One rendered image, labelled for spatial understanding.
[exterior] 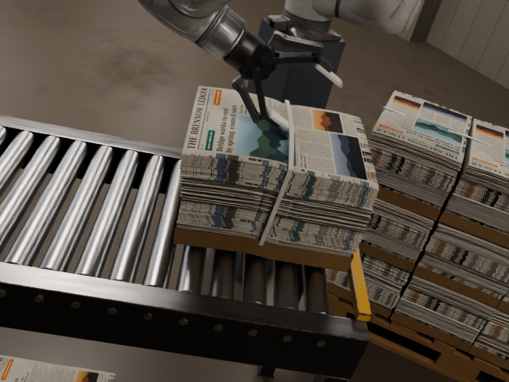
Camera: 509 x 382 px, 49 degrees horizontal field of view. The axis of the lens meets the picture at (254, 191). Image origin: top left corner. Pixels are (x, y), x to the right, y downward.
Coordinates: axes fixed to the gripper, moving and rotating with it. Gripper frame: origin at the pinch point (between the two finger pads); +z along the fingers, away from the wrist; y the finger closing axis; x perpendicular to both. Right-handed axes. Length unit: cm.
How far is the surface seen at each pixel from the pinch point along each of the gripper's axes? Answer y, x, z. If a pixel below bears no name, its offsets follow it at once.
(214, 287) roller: 33.1, 23.8, 2.6
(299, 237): 19.1, 13.9, 12.6
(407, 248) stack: 32, -42, 75
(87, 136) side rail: 49, -20, -30
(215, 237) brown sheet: 29.6, 14.6, -0.8
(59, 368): 121, -9, 4
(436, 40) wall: 12, -417, 201
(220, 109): 14.2, -3.3, -13.0
